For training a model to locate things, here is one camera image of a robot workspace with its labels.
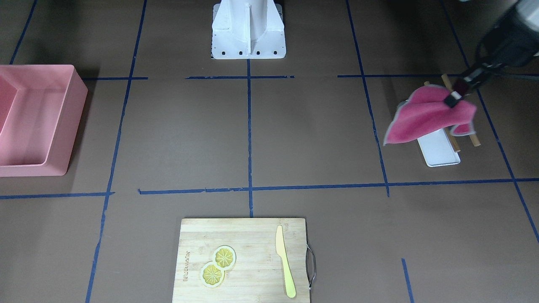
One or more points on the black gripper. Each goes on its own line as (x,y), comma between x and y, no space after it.
(495,45)

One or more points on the pink grey cloth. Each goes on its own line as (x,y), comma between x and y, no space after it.
(462,115)

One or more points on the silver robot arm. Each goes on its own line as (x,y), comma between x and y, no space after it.
(513,41)

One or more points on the wooden rack rod rear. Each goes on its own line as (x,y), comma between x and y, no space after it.
(474,139)

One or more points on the white rectangular tray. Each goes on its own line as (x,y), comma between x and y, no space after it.
(440,149)

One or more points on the yellow plastic knife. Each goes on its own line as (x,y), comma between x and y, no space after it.
(281,252)

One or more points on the bamboo cutting board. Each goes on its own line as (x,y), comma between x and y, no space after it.
(257,276)

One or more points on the lemon slice far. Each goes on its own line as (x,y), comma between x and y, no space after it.
(224,257)

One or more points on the lemon slice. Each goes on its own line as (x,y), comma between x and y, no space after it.
(224,257)
(211,275)

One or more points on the lemon slice near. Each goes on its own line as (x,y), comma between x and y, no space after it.
(211,275)

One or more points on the pink plastic bin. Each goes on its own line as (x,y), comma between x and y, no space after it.
(41,108)

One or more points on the white pedestal column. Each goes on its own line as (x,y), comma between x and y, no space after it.
(248,29)

